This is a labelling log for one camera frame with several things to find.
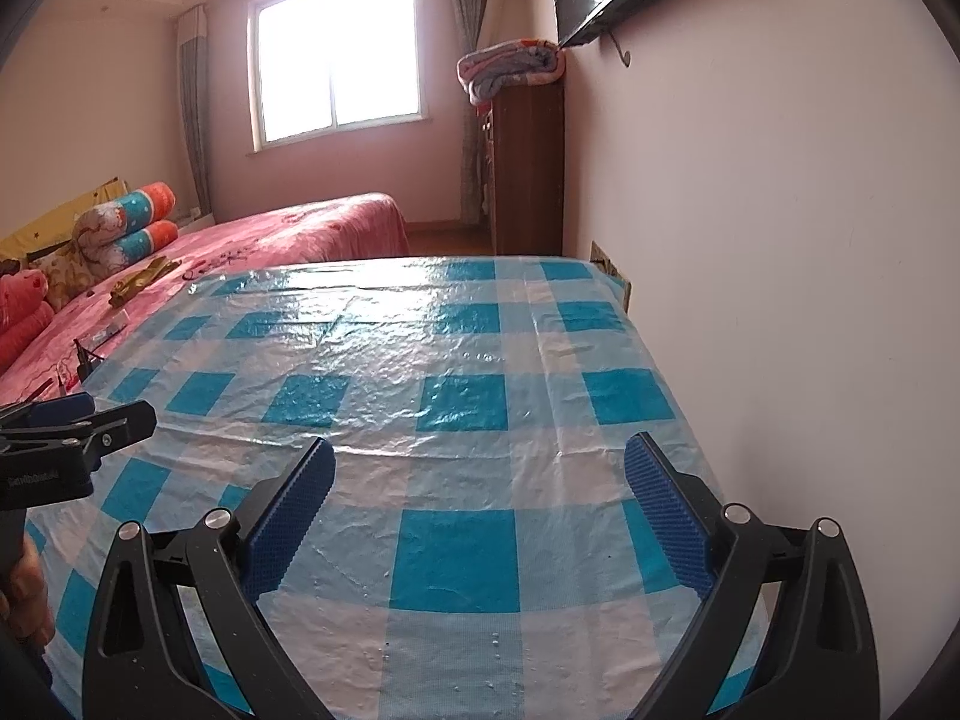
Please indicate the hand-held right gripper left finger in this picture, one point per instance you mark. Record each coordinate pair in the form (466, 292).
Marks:
(292, 525)

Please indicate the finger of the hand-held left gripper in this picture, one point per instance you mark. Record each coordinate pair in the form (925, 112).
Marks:
(120, 431)
(52, 411)

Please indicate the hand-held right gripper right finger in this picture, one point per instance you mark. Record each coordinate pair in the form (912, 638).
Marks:
(667, 517)

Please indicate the person's left hand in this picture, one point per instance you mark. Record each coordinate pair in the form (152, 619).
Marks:
(30, 585)

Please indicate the black charger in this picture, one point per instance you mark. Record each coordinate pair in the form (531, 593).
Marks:
(86, 360)

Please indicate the pink love you pillows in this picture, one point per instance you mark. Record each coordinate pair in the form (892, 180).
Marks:
(22, 345)

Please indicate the blue white packet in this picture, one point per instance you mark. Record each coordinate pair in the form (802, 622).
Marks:
(109, 334)

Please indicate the floral pillow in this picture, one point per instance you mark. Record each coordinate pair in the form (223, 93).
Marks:
(64, 274)

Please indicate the olive cloth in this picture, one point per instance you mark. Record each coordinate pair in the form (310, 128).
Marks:
(142, 281)

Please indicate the blue checked tablecloth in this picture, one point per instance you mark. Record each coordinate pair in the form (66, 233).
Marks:
(450, 562)

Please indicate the yellow headboard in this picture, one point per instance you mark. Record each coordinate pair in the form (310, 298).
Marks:
(45, 229)

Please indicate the colourful rolled quilt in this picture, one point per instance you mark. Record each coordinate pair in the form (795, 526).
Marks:
(135, 217)

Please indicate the pink bed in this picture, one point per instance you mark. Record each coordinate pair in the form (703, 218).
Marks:
(300, 232)

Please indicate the grey curtain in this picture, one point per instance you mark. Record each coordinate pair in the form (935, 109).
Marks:
(469, 15)
(195, 112)

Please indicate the wooden cabinet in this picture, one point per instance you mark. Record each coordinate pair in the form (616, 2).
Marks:
(525, 172)

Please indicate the window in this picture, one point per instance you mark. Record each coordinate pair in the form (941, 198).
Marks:
(337, 52)

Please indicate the folded pastel blanket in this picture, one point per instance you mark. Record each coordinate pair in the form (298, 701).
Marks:
(510, 71)

